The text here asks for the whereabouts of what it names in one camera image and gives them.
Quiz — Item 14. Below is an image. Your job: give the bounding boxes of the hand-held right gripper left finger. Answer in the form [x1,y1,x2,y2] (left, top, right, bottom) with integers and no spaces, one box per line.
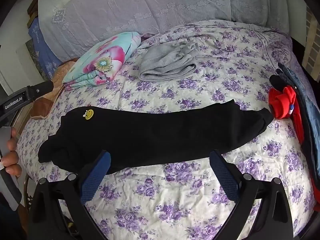
[27,150,112,240]

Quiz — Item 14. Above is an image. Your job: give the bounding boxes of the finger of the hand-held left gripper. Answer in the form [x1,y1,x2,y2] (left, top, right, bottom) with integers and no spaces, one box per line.
[27,80,54,101]

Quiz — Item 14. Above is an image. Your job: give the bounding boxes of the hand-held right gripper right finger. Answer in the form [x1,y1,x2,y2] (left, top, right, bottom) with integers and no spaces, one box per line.
[209,149,294,240]

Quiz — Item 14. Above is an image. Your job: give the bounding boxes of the black pants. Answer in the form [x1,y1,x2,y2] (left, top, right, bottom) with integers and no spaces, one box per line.
[38,99,275,175]

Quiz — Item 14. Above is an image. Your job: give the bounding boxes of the folded grey pants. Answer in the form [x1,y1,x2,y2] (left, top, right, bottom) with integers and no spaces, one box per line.
[139,41,198,82]

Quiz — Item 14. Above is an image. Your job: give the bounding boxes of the person's left hand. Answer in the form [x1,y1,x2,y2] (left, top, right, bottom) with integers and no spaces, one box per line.
[0,128,23,178]

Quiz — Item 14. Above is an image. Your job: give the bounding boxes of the brown cloth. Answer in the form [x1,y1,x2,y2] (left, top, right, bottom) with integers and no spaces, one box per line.
[30,57,80,119]

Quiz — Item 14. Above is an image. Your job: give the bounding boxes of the blue pillow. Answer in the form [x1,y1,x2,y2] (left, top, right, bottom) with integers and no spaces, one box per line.
[27,17,63,80]

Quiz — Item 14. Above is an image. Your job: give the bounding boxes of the folded floral blanket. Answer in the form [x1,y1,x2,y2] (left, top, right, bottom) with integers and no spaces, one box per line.
[62,32,142,90]

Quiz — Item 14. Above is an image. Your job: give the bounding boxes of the wooden headboard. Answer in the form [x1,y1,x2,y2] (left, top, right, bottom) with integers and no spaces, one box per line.
[27,0,39,28]

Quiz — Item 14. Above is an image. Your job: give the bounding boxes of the purple floral bed sheet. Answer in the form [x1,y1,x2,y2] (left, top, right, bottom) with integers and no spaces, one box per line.
[15,20,318,240]

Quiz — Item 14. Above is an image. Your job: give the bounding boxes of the red garment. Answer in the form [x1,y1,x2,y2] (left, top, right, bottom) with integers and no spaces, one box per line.
[269,85,305,143]

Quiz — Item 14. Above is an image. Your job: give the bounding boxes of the blue jeans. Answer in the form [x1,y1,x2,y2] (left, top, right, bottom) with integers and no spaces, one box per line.
[277,62,320,178]

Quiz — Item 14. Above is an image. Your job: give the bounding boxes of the black garment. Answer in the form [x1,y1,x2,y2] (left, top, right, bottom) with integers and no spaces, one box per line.
[269,74,288,90]

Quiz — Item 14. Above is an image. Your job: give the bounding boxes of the grey embossed bedspread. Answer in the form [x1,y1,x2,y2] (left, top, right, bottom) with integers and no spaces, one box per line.
[37,0,293,63]

